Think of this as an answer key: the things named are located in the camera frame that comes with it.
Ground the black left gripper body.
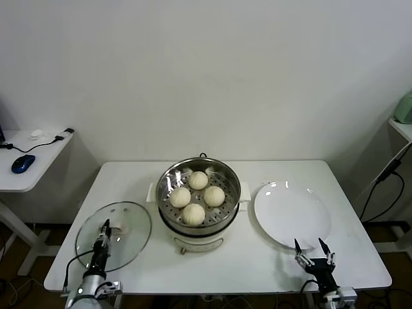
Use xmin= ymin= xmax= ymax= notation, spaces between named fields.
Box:
xmin=89 ymin=239 xmax=113 ymax=274

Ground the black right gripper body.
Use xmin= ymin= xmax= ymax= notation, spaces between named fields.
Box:
xmin=304 ymin=258 xmax=341 ymax=294

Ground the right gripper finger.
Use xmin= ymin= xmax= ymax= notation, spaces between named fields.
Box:
xmin=318 ymin=237 xmax=338 ymax=267
xmin=294 ymin=238 xmax=316 ymax=268

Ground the glass lid with white handle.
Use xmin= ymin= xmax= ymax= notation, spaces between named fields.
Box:
xmin=75 ymin=201 xmax=153 ymax=271

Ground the white steamed baozi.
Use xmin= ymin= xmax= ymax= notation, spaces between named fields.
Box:
xmin=169 ymin=187 xmax=191 ymax=209
xmin=203 ymin=185 xmax=225 ymax=207
xmin=182 ymin=203 xmax=206 ymax=226
xmin=188 ymin=171 xmax=209 ymax=191

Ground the steel perforated steamer basket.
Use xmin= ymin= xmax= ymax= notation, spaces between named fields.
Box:
xmin=156 ymin=157 xmax=242 ymax=228

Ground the white right wrist module box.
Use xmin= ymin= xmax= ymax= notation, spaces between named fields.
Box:
xmin=321 ymin=291 xmax=342 ymax=306

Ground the white round plate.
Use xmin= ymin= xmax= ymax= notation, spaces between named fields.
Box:
xmin=253 ymin=181 xmax=332 ymax=250

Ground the white electric cooker base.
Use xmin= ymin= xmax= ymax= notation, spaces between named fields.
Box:
xmin=146 ymin=182 xmax=251 ymax=256

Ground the white side desk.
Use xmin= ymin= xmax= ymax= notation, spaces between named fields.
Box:
xmin=0 ymin=129 xmax=75 ymax=277

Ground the blue computer mouse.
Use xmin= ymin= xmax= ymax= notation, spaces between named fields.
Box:
xmin=11 ymin=154 xmax=35 ymax=175

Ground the dark monitor edge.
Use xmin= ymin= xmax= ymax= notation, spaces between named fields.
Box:
xmin=0 ymin=96 xmax=6 ymax=145

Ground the pale green appliance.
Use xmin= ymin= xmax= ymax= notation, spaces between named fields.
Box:
xmin=393 ymin=91 xmax=412 ymax=125

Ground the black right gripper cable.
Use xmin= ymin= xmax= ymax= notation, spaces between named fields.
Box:
xmin=300 ymin=279 xmax=319 ymax=295

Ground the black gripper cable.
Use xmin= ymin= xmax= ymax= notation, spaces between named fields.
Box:
xmin=300 ymin=279 xmax=319 ymax=295
xmin=63 ymin=250 xmax=97 ymax=291

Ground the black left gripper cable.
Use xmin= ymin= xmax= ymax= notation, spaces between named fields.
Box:
xmin=63 ymin=250 xmax=97 ymax=291

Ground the black cable with adapter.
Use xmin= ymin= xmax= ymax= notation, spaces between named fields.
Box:
xmin=359 ymin=157 xmax=406 ymax=223

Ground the thin white cable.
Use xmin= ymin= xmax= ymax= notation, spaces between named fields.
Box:
xmin=355 ymin=141 xmax=412 ymax=202

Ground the black desk cable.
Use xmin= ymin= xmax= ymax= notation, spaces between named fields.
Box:
xmin=0 ymin=136 xmax=64 ymax=155

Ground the white desk with frame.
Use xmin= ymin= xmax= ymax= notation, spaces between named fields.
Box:
xmin=362 ymin=117 xmax=412 ymax=255

